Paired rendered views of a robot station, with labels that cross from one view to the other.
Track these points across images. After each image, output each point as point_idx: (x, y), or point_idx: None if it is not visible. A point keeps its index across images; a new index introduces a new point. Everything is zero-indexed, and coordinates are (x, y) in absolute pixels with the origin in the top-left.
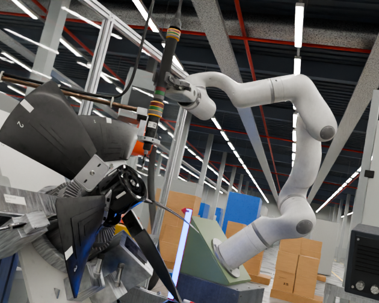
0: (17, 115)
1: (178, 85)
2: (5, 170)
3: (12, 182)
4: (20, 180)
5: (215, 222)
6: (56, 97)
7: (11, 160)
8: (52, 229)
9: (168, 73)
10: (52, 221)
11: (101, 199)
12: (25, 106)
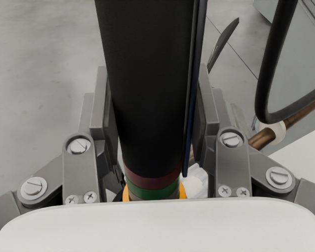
0: (211, 53)
1: (59, 195)
2: (295, 147)
3: (282, 162)
4: (292, 173)
5: None
6: (219, 46)
7: None
8: None
9: (98, 73)
10: None
11: (117, 167)
12: (214, 46)
